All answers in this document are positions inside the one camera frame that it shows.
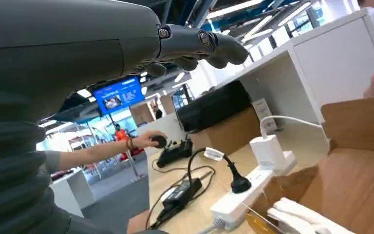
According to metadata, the white charger block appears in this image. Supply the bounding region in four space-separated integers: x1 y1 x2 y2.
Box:
250 135 288 171

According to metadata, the white leaflet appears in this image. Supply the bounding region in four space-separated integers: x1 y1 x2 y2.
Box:
252 97 278 135

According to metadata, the blue wall screen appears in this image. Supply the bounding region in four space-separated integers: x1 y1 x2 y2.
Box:
93 76 146 116

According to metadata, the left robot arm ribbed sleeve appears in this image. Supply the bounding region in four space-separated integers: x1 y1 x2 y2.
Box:
0 92 117 234

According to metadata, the cardboard box yellow outside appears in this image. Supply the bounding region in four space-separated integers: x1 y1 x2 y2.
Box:
245 97 374 234

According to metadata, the black plug with cable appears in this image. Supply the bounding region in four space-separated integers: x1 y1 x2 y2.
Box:
187 147 252 195

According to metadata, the white charger cable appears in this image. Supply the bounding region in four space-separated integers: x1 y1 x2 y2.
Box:
259 115 323 140

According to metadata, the black power adapter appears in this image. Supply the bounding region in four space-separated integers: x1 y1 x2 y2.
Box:
162 177 203 211

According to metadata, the black round knob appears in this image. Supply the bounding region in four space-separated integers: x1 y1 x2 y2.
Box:
150 135 168 149

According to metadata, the plain cardboard box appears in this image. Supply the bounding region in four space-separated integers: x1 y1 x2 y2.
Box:
190 106 262 156

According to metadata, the small white table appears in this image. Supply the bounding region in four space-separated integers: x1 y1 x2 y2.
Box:
50 168 96 218

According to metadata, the black case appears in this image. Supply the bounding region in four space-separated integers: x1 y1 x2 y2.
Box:
176 80 252 134

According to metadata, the white cards stack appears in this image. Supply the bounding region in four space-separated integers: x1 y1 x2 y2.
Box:
267 197 357 234

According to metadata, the black controller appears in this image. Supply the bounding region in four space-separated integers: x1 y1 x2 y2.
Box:
156 136 194 169

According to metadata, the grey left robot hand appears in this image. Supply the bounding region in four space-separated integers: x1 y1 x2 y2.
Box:
0 0 249 124

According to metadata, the white power strip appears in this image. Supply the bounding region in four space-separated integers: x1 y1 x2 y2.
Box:
210 151 298 232

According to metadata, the white cabinet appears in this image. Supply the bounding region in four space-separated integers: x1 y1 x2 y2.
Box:
187 7 374 130

